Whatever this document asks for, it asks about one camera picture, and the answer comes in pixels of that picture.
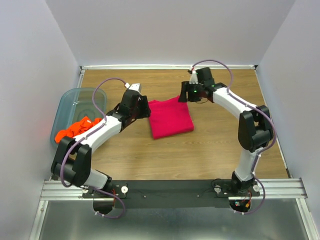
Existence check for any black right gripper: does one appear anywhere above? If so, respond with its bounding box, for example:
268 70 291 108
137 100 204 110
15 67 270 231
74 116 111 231
176 81 204 103

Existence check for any pink t-shirt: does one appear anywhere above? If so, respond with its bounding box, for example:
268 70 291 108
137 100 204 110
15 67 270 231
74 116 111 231
148 96 194 140

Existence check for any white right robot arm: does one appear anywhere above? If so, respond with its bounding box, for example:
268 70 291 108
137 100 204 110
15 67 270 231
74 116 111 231
178 66 275 197

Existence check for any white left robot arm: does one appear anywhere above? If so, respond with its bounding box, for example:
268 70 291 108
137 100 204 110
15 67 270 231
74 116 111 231
50 83 151 198

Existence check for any orange t-shirt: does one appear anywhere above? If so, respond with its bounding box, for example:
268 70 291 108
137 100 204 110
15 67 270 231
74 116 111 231
54 116 102 144

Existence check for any clear plastic bin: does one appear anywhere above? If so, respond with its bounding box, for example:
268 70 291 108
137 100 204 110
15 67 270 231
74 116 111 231
50 87 107 148

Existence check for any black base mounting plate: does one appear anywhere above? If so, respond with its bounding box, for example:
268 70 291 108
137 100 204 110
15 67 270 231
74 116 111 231
83 178 260 210

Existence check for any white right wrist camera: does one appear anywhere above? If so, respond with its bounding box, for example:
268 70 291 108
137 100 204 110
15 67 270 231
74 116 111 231
188 66 199 85

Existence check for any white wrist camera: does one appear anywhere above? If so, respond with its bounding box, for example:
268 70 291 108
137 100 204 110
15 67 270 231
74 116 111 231
188 66 199 85
124 82 142 94

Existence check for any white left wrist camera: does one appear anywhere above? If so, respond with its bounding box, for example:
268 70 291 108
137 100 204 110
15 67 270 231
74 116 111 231
124 82 142 94

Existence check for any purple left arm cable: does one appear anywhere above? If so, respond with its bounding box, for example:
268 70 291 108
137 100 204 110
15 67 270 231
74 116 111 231
60 77 131 220

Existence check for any aluminium front frame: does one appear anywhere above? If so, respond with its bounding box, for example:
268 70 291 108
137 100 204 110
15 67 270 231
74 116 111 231
30 178 320 240

